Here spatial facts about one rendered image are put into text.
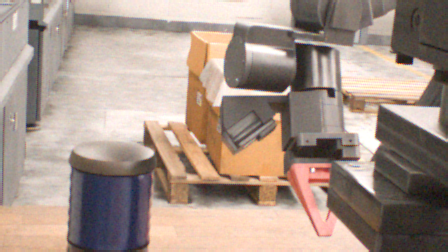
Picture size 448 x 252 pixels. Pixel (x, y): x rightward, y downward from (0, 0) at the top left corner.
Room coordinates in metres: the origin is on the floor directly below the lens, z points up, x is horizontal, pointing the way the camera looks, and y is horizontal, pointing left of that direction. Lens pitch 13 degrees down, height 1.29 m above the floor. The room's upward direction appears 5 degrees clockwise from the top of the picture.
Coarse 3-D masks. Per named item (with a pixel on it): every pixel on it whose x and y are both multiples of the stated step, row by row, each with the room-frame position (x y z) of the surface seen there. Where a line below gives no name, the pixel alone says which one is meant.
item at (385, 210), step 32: (384, 128) 0.59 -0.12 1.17; (416, 128) 0.54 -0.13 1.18; (384, 160) 0.56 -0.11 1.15; (416, 160) 0.54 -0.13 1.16; (352, 192) 0.54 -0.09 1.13; (384, 192) 0.52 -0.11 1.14; (416, 192) 0.52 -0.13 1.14; (352, 224) 0.54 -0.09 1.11; (384, 224) 0.50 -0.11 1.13; (416, 224) 0.50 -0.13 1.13
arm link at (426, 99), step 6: (432, 78) 1.01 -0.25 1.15; (432, 84) 1.00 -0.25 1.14; (438, 84) 0.99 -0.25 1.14; (426, 90) 1.00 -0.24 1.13; (432, 90) 0.99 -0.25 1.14; (438, 90) 0.98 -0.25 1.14; (420, 96) 1.01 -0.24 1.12; (426, 96) 0.99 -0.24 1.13; (432, 96) 0.98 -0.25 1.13; (438, 96) 0.98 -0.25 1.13; (420, 102) 1.00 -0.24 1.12; (426, 102) 0.99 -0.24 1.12; (432, 102) 0.98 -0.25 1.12; (438, 102) 0.97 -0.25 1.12; (372, 156) 1.00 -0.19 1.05
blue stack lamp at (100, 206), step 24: (72, 168) 0.35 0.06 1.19; (72, 192) 0.35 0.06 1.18; (96, 192) 0.34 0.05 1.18; (120, 192) 0.34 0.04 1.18; (144, 192) 0.35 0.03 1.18; (72, 216) 0.35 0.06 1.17; (96, 216) 0.34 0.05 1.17; (120, 216) 0.34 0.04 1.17; (144, 216) 0.35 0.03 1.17; (72, 240) 0.35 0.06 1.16; (96, 240) 0.34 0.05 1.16; (120, 240) 0.34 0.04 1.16; (144, 240) 0.35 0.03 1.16
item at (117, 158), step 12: (84, 144) 0.37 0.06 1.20; (96, 144) 0.37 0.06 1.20; (108, 144) 0.37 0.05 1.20; (120, 144) 0.37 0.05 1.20; (132, 144) 0.37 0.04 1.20; (72, 156) 0.35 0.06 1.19; (84, 156) 0.35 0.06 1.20; (96, 156) 0.35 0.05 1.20; (108, 156) 0.35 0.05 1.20; (120, 156) 0.35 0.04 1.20; (132, 156) 0.35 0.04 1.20; (144, 156) 0.35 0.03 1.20; (84, 168) 0.34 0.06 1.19; (96, 168) 0.34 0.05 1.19; (108, 168) 0.34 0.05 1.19; (120, 168) 0.34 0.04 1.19; (132, 168) 0.35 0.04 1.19; (144, 168) 0.35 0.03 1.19
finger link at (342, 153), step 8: (336, 144) 0.84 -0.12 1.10; (336, 152) 0.85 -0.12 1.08; (344, 152) 0.83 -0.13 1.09; (352, 152) 0.83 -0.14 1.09; (360, 152) 0.84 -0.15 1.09; (336, 160) 0.86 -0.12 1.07; (344, 160) 0.84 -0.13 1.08; (352, 160) 0.84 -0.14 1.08; (288, 176) 0.88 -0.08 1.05; (296, 192) 0.87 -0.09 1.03; (304, 208) 0.85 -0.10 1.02; (312, 224) 0.84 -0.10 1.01
